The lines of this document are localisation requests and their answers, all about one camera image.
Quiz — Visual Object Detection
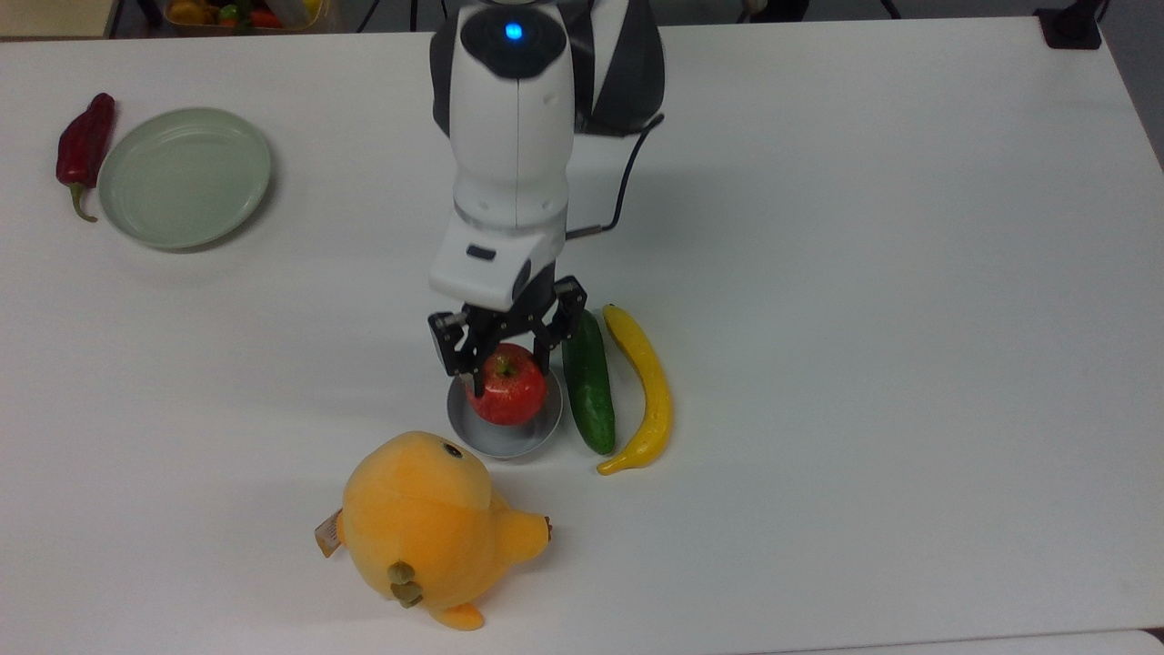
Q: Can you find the yellow banana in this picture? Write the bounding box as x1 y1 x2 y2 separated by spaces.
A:
597 304 675 477

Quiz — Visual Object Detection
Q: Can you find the red apple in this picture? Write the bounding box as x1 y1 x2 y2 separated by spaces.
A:
466 343 550 427

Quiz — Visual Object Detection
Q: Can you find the fruit basket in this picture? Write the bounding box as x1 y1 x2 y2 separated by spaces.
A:
164 0 333 35

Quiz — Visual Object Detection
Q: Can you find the pale green plate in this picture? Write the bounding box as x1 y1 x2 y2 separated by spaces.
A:
97 107 274 251

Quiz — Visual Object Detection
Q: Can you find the black clamp pole stand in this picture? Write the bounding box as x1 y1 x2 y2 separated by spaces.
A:
1034 0 1104 51

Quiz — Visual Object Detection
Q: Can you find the black tripod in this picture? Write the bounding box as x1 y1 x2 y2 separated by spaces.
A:
357 0 456 33

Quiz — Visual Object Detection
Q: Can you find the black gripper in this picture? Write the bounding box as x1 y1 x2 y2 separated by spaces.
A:
428 262 588 398

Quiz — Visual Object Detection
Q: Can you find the green cucumber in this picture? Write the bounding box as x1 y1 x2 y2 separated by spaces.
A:
561 310 617 456

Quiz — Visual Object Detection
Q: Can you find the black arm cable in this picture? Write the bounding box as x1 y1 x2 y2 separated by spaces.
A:
564 113 667 242

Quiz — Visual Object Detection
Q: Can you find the grey round bowl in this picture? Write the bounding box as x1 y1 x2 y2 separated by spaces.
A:
447 371 565 459

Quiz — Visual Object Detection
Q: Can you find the orange plush toy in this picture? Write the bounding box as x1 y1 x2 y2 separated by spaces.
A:
315 430 553 632

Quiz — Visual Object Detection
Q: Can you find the red chili pepper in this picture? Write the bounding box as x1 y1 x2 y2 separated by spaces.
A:
55 92 117 224

